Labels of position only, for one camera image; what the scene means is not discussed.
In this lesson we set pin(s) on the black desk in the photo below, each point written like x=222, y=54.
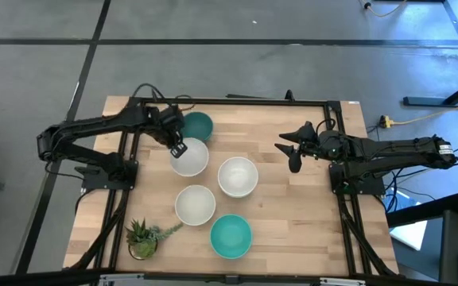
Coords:
x=451, y=238

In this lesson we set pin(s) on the yellow power plug block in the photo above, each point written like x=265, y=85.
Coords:
x=386, y=121

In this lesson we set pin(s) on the teal bowl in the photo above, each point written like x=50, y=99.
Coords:
x=231, y=237
x=199, y=125

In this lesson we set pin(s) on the black clamp knob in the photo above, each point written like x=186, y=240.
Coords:
x=289, y=95

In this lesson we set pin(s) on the white bowl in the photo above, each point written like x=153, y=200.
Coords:
x=192, y=162
x=237, y=176
x=195, y=205

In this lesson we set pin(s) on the small potted succulent plant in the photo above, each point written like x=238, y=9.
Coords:
x=143, y=240

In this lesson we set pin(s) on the black desk leg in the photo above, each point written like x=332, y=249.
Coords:
x=424, y=101

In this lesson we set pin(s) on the white paper sheet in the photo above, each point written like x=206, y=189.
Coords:
x=410, y=234

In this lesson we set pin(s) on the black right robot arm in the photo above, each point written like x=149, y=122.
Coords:
x=392, y=153

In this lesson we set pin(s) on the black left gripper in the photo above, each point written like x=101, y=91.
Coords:
x=170, y=124

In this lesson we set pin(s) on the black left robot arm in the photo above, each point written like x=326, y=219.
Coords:
x=94, y=121

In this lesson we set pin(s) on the black aluminium table frame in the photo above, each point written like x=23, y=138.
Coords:
x=253, y=102

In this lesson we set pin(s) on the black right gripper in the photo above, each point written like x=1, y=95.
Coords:
x=328, y=146

